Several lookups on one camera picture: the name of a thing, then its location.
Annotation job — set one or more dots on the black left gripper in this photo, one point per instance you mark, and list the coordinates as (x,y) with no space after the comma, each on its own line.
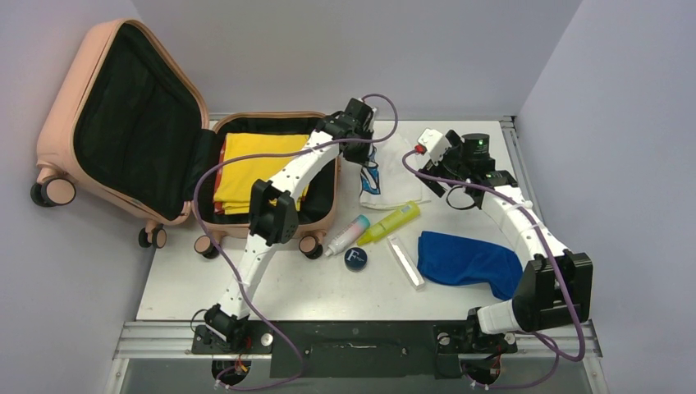
(359,158)

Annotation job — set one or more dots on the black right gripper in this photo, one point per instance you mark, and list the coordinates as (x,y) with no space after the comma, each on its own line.
(455,150)

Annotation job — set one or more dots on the yellow-green tube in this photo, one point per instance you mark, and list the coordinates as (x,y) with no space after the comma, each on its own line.
(392,222)

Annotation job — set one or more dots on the white blue printed cloth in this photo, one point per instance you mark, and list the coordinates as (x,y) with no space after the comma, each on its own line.
(385,182)

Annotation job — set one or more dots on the pink teal bottle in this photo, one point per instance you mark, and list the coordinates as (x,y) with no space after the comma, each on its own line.
(347,236)

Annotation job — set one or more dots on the dark blue round tin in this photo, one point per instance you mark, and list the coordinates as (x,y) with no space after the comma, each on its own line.
(355,259)

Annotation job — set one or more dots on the yellow cloth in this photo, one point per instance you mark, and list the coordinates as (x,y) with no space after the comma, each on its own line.
(238,177)

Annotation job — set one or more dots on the red white patterned cloth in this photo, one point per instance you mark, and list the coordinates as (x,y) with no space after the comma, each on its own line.
(217,205)

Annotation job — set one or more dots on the pink hard-shell suitcase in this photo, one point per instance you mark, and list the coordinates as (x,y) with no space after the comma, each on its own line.
(129,126)

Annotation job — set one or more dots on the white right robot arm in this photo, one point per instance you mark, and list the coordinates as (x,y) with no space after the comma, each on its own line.
(556,283)

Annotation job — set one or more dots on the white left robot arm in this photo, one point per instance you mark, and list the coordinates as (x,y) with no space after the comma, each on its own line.
(273,215)

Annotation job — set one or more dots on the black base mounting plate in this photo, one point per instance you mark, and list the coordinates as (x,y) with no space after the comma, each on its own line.
(363,349)

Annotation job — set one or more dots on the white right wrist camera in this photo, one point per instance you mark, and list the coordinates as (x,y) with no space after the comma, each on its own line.
(433,144)

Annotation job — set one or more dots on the aluminium front rail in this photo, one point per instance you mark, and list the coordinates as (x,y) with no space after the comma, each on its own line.
(173,340)

